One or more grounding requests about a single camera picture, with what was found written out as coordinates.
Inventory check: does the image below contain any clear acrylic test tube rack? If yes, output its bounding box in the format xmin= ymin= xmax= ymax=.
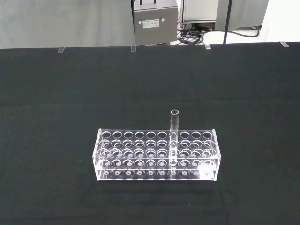
xmin=92 ymin=128 xmax=222 ymax=182

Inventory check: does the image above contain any black bench cloth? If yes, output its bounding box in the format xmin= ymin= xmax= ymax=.
xmin=0 ymin=41 xmax=300 ymax=225

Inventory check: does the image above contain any white cabinet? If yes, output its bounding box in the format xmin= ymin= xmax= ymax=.
xmin=181 ymin=0 xmax=220 ymax=24

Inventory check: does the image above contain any black upright pole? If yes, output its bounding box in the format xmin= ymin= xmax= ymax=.
xmin=222 ymin=0 xmax=233 ymax=45

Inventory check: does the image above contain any grey metal box with handle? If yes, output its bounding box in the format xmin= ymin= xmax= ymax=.
xmin=130 ymin=0 xmax=180 ymax=46

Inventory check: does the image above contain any black floor cable bundle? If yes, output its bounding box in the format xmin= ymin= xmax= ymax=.
xmin=177 ymin=24 xmax=206 ymax=45

